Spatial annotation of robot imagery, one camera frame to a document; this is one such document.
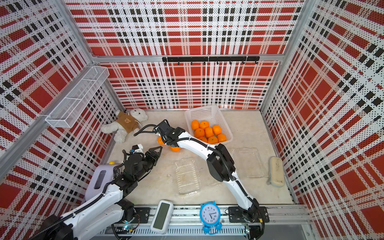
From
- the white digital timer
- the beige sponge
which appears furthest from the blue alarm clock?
the beige sponge

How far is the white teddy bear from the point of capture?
1.00 metres

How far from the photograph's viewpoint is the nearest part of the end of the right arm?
0.65 m

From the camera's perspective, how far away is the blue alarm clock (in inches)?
27.9

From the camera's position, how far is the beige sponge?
2.70ft
